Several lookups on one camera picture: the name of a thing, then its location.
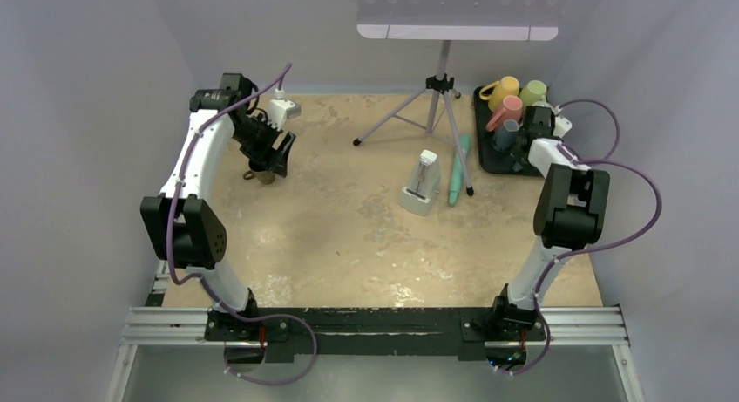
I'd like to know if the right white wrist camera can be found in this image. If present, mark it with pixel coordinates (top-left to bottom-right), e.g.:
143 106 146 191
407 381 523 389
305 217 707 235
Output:
553 106 573 139

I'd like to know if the white light panel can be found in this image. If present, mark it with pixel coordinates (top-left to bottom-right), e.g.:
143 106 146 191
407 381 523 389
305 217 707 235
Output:
356 0 567 41

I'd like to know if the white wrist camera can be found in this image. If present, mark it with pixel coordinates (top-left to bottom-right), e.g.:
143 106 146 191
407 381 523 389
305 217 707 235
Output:
553 106 573 139
266 88 302 131

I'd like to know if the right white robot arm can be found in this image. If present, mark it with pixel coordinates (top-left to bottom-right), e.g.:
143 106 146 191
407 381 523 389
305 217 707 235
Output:
489 101 611 338

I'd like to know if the yellow mug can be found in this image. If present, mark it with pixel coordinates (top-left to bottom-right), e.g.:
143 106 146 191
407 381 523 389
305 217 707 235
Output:
478 76 520 112

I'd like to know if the black tray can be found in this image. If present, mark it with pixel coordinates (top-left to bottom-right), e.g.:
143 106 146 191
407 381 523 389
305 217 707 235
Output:
473 86 541 178

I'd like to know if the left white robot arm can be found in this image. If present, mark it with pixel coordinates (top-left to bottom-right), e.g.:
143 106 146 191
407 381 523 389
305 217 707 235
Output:
140 69 301 340

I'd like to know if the teal pen tool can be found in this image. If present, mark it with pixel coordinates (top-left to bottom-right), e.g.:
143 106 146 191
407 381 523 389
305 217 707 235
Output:
448 134 471 207

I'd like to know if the grey tripod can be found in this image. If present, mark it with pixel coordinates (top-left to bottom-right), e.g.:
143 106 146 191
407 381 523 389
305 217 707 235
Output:
352 40 475 197

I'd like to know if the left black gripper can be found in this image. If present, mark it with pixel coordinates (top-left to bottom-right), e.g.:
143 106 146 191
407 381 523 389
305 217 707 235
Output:
232 113 295 177

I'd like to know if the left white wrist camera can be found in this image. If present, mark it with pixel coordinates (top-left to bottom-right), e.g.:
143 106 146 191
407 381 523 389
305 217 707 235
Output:
266 88 302 131

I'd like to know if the pink mug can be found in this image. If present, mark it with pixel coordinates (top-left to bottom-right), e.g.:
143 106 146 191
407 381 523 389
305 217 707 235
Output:
485 95 524 132

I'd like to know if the brown dark mug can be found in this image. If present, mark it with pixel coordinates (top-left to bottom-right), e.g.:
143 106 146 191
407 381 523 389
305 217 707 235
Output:
242 162 276 185

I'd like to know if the green mug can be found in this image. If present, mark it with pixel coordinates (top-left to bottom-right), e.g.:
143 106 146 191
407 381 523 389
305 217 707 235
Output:
519 80 548 106

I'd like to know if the grey blue small mug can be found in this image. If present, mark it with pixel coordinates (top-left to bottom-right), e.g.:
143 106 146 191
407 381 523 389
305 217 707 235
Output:
492 119 520 153

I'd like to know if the aluminium frame rail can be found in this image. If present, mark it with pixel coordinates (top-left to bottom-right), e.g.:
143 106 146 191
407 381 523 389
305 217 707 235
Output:
105 307 644 401

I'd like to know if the white metronome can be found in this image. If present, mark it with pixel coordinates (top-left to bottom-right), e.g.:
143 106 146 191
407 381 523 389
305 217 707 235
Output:
398 150 441 217

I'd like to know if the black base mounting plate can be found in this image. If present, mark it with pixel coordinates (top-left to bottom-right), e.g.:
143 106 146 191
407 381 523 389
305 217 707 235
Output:
204 307 546 364

